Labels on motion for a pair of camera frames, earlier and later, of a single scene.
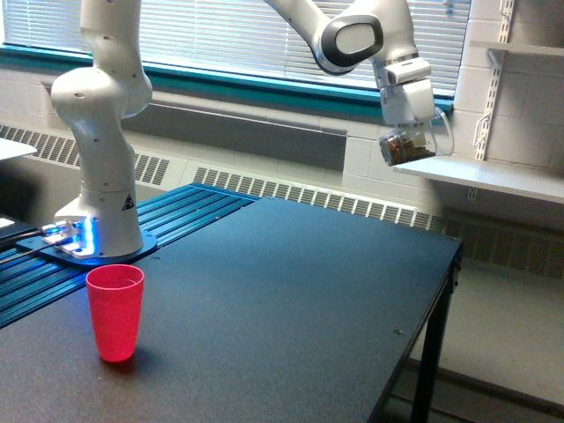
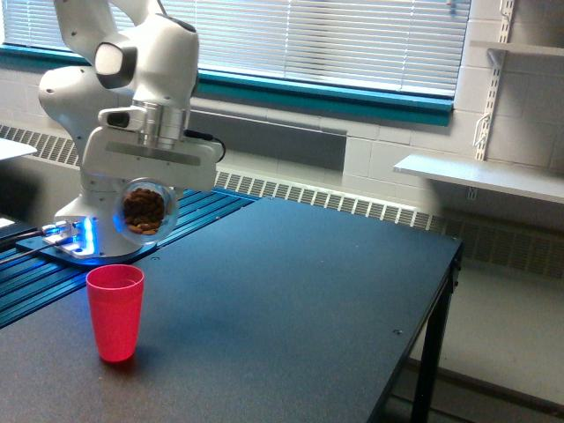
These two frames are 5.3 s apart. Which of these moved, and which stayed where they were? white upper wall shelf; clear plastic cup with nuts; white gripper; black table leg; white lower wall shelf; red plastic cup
Moved: clear plastic cup with nuts; white gripper
Stayed: white lower wall shelf; red plastic cup; white upper wall shelf; black table leg
